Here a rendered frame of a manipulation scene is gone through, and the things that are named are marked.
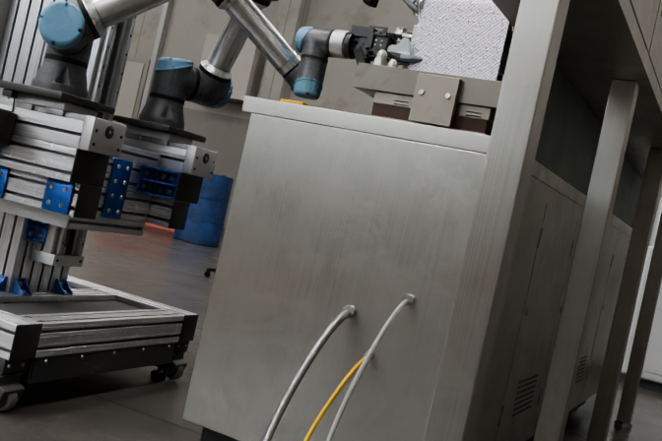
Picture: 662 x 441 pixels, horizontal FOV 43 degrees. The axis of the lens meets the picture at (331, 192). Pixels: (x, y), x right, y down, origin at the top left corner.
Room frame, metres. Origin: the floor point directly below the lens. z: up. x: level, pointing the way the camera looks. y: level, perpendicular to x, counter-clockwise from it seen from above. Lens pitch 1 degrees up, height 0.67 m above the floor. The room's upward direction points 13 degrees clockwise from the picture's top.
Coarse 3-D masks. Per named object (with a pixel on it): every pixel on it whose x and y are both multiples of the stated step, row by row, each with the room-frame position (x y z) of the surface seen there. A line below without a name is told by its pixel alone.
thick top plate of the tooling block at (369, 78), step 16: (368, 64) 1.97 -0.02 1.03; (368, 80) 1.97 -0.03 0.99; (384, 80) 1.95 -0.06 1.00; (400, 80) 1.93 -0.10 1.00; (416, 80) 1.92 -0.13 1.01; (464, 80) 1.87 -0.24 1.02; (480, 80) 1.85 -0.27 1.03; (464, 96) 1.86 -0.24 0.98; (480, 96) 1.85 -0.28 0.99; (496, 96) 1.83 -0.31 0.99
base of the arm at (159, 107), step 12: (156, 96) 2.70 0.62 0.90; (168, 96) 2.70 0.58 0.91; (144, 108) 2.71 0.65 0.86; (156, 108) 2.69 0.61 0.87; (168, 108) 2.70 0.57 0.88; (180, 108) 2.73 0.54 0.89; (144, 120) 2.69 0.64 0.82; (156, 120) 2.68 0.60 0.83; (168, 120) 2.68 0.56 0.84; (180, 120) 2.72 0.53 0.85
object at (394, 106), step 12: (384, 96) 1.96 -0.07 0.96; (396, 96) 1.95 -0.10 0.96; (408, 96) 1.93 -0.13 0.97; (384, 108) 1.96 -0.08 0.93; (396, 108) 1.94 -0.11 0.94; (408, 108) 1.93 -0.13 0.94; (456, 108) 1.88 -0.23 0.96; (468, 108) 1.87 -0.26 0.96; (480, 108) 1.85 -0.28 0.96; (408, 120) 1.93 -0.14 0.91; (456, 120) 1.88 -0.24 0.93; (468, 120) 1.87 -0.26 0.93; (480, 120) 1.85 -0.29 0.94; (492, 120) 1.87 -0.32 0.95; (480, 132) 1.85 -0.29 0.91
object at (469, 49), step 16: (416, 32) 2.14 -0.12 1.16; (432, 32) 2.12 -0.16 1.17; (448, 32) 2.10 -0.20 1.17; (464, 32) 2.09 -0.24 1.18; (480, 32) 2.07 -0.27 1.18; (496, 32) 2.05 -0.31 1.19; (416, 48) 2.14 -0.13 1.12; (432, 48) 2.12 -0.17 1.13; (448, 48) 2.10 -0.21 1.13; (464, 48) 2.08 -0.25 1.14; (480, 48) 2.06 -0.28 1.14; (496, 48) 2.04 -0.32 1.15; (416, 64) 2.13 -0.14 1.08; (432, 64) 2.11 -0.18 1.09; (448, 64) 2.10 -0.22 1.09; (464, 64) 2.08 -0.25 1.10; (480, 64) 2.06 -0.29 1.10; (496, 64) 2.04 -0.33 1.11
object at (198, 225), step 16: (224, 176) 8.91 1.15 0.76; (208, 192) 8.84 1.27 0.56; (224, 192) 8.94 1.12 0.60; (192, 208) 8.85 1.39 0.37; (208, 208) 8.85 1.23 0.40; (224, 208) 8.99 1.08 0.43; (192, 224) 8.84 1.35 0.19; (208, 224) 8.87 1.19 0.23; (192, 240) 8.84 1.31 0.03; (208, 240) 8.89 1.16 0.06
